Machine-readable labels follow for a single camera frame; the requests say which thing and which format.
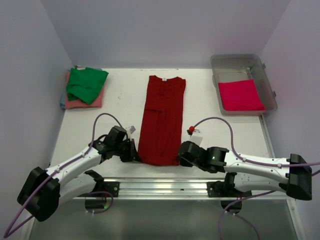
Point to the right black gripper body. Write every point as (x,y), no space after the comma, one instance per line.
(183,162)

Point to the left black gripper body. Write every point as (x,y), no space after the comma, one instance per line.
(125,150)

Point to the dark red t-shirt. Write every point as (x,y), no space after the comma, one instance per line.
(161,127)

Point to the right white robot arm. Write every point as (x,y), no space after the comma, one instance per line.
(245,173)

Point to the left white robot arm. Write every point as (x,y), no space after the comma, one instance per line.
(45,189)

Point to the folded salmon pink t-shirt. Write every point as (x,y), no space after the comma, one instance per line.
(79,104)

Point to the green t-shirt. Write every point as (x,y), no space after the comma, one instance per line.
(85,84)

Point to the folded light blue t-shirt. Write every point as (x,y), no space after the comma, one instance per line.
(62,101)

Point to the magenta folded t-shirt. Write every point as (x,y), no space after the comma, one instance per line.
(240,96)

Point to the clear plastic storage bin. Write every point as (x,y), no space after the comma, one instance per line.
(234,68)

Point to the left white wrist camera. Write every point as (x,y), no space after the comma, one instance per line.
(130,129)

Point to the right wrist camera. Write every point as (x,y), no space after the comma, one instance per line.
(196,137)

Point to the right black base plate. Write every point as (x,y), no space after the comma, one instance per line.
(224,189)

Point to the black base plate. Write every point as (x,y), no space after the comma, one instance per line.
(224,189)
(112,187)

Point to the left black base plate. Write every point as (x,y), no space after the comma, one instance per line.
(112,187)

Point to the aluminium mounting rail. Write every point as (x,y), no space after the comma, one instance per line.
(165,188)

